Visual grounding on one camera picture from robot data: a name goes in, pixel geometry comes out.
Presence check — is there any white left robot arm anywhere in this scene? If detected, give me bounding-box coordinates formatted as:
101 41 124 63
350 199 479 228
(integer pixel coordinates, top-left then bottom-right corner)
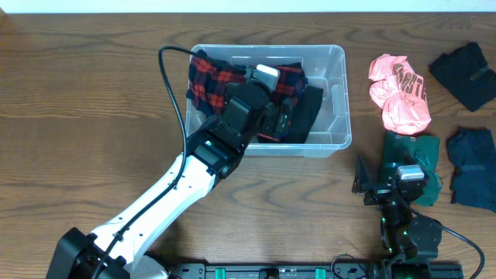
47 80 276 278

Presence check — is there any black garment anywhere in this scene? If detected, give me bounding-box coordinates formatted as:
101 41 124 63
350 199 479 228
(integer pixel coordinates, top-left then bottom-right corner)
284 85 324 144

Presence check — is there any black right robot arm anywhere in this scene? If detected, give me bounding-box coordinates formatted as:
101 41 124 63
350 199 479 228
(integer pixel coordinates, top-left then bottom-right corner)
352 157 442 278

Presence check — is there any black folded cloth top right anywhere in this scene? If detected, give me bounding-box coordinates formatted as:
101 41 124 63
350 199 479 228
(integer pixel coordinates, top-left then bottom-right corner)
429 42 495 112

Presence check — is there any pink crumpled printed shirt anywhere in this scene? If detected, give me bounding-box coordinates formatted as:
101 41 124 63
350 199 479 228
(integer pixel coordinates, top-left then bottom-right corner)
368 53 432 136

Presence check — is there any dark green folded shirt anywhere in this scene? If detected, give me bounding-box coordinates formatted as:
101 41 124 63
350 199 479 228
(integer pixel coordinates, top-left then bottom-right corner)
379 131 443 207

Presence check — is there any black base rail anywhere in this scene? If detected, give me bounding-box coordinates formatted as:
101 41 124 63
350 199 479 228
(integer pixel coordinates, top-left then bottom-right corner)
150 262 465 279

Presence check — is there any clear plastic storage bin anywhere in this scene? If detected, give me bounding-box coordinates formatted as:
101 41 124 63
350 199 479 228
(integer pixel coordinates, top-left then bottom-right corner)
191 44 352 158

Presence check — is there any dark navy folded cloth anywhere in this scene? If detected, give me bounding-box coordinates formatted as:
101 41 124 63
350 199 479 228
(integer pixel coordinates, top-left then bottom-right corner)
447 128 495 212

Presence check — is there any red navy plaid shirt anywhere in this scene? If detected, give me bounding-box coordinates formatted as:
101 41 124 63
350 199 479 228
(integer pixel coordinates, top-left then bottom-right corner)
186 50 309 143

